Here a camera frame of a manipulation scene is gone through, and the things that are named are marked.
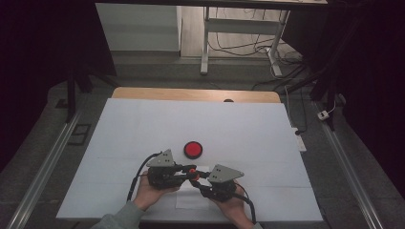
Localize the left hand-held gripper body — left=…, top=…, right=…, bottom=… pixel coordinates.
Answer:
left=146, top=148, right=187, bottom=191

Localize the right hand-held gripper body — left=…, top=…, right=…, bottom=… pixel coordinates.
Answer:
left=203, top=163, right=245, bottom=203

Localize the white paper sheet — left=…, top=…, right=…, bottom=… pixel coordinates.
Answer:
left=175, top=165, right=211, bottom=211

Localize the round red ink pad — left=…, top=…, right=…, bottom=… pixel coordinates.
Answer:
left=182, top=140, right=204, bottom=160

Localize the person's left hand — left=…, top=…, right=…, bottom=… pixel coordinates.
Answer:
left=133, top=171, right=181, bottom=212

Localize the person's right hand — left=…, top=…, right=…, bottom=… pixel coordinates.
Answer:
left=208, top=180, right=253, bottom=229

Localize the large white table cover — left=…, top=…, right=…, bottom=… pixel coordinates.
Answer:
left=55, top=97, right=324, bottom=222

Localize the white power strip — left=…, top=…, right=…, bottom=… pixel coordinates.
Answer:
left=291, top=127, right=308, bottom=153

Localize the black stand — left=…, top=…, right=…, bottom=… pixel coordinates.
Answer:
left=65, top=68, right=120, bottom=124

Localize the white cabinet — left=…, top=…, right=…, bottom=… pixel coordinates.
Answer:
left=95, top=3, right=183, bottom=52

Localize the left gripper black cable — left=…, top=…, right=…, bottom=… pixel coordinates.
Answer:
left=126, top=151, right=164, bottom=202

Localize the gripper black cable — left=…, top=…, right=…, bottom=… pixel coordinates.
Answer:
left=233, top=181, right=258, bottom=224
left=126, top=151, right=164, bottom=202

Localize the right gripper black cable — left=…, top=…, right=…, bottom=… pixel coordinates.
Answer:
left=233, top=181, right=258, bottom=224

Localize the metal floor rail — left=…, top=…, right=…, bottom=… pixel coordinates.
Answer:
left=313, top=101, right=385, bottom=229
left=6, top=104, right=86, bottom=229

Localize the black floor cable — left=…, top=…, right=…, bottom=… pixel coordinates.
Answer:
left=208, top=8, right=304, bottom=92

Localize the white desk frame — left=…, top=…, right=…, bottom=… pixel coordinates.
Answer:
left=200, top=6, right=291, bottom=77

